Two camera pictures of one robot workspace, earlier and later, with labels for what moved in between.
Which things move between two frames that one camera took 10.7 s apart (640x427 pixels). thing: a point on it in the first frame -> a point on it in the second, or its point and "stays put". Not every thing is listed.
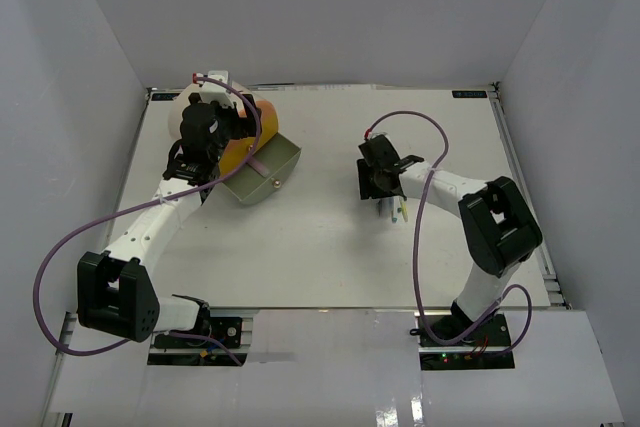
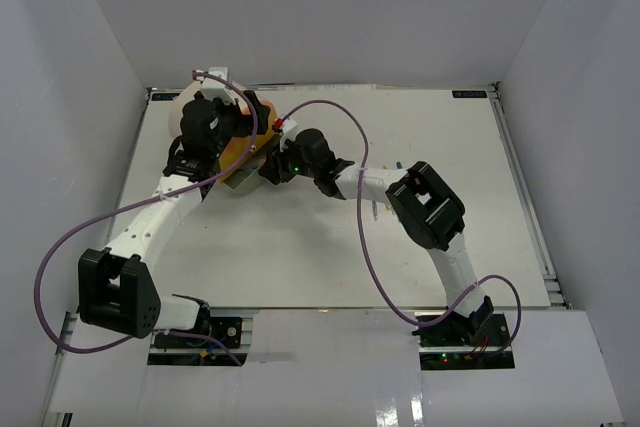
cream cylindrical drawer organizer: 236,91 stays put
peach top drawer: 265,106 stays put
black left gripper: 245,127 stays put
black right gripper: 367,189 -> 276,161
